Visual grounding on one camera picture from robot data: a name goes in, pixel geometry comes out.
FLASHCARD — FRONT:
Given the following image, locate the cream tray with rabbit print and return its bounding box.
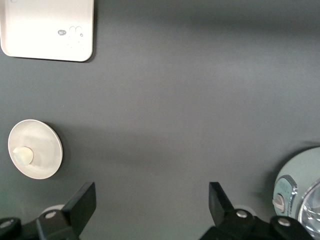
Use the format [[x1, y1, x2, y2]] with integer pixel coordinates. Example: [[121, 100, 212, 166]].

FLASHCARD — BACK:
[[0, 0, 95, 63]]

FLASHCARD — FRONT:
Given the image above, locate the glass pot lid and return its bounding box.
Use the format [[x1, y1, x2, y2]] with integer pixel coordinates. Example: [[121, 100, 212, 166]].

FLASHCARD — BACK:
[[297, 177, 320, 237]]

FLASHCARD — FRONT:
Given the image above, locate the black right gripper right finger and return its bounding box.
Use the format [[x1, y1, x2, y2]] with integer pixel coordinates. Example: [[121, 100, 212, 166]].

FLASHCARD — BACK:
[[199, 181, 315, 240]]

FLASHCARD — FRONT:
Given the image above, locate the pale green electric pot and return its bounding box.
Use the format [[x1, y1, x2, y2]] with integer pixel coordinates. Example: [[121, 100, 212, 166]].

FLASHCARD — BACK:
[[271, 146, 320, 240]]

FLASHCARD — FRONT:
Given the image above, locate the small white bun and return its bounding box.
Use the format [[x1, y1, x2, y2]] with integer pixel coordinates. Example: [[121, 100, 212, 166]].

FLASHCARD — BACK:
[[12, 145, 35, 166]]

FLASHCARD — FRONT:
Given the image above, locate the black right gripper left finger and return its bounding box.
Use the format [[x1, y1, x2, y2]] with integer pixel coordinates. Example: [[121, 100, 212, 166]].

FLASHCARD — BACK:
[[0, 181, 97, 240]]

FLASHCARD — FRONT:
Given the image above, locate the round cream plate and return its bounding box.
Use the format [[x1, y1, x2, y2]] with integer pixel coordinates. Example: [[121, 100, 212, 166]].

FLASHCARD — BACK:
[[7, 118, 64, 181]]

